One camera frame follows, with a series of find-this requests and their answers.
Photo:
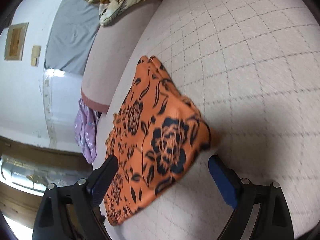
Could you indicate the wooden glass door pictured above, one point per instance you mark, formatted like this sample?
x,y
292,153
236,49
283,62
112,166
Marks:
x,y
25,180

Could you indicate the pink quilted bolster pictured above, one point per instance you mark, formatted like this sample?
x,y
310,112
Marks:
x,y
115,65

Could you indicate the wooden wall niche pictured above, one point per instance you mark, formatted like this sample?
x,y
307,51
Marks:
x,y
16,41

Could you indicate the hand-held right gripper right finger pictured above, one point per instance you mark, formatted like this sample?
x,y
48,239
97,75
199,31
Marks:
x,y
225,180

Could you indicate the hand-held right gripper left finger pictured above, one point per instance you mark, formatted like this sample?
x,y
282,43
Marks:
x,y
102,177

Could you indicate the small wooden wall plate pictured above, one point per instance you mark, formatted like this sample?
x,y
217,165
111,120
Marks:
x,y
35,55

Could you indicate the pink quilted mattress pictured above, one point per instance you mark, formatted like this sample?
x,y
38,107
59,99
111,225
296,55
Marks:
x,y
237,92

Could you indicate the grey pillow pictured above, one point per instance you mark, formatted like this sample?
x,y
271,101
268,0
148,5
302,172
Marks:
x,y
72,45

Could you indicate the purple floral cloth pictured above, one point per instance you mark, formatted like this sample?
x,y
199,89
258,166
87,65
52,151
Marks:
x,y
86,132

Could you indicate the orange black floral blouse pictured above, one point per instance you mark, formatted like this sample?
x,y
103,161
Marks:
x,y
155,140

